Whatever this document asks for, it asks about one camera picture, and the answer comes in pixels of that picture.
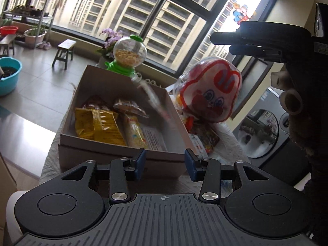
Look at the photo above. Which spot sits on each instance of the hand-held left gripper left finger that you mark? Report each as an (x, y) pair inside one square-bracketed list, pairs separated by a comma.
[(141, 164)]

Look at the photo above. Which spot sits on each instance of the clear packet of brown snacks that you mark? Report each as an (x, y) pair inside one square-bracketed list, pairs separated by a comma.
[(129, 106)]

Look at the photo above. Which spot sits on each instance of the grey plant pot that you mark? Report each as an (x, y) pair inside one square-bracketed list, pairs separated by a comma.
[(34, 38)]

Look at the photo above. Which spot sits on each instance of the dark red snack packet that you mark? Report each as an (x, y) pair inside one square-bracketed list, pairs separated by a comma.
[(97, 104)]

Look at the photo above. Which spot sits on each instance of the bunny-shaped snack bag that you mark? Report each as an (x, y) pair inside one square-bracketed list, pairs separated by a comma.
[(212, 92)]

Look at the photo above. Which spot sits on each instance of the grey washing machine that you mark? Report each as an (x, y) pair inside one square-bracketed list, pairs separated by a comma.
[(258, 133)]

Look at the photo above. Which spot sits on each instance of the blue plastic basin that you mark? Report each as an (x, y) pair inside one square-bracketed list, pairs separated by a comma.
[(10, 82)]

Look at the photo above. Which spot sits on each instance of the red yellow snack packet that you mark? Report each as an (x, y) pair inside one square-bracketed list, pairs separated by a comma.
[(187, 123)]

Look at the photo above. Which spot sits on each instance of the red plastic basin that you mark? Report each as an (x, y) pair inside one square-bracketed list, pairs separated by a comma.
[(9, 30)]

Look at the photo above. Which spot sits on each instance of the pink orchid plant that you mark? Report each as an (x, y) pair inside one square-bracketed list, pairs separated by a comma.
[(110, 34)]

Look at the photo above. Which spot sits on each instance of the wooden bench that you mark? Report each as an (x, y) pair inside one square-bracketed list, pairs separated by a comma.
[(6, 42)]

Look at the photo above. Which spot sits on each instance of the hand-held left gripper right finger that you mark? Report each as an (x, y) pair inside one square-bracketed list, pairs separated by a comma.
[(191, 166)]

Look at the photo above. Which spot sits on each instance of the red chestnut snack packet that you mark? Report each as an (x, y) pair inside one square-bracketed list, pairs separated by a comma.
[(207, 138)]

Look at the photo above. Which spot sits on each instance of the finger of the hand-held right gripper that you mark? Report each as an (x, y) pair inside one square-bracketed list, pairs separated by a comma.
[(256, 51), (269, 33)]

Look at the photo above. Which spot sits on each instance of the gumball candy dispenser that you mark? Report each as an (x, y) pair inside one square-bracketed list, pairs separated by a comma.
[(129, 53)]

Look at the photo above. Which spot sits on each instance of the small wooden stool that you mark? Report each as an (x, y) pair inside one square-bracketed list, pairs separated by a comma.
[(65, 46)]

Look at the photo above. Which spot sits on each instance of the metal shelf rack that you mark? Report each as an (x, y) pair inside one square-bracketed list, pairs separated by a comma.
[(41, 12)]

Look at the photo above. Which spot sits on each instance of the silver snack packet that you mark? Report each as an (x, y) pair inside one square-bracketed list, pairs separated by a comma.
[(201, 146)]

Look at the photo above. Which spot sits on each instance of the long clear wafer packet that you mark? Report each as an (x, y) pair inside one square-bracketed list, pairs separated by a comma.
[(135, 133)]

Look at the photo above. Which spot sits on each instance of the cartoon window sticker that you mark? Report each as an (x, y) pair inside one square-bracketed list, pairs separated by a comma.
[(240, 14)]

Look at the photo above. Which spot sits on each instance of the pair of slippers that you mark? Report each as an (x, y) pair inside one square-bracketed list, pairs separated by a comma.
[(44, 45)]

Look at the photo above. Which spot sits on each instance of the small grey clear-edged packet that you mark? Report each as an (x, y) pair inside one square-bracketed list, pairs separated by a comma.
[(151, 94)]

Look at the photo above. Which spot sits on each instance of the person's right hand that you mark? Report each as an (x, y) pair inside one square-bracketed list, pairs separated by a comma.
[(279, 78)]

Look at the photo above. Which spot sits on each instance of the pink cardboard box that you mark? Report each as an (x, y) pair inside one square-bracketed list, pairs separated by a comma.
[(102, 156)]

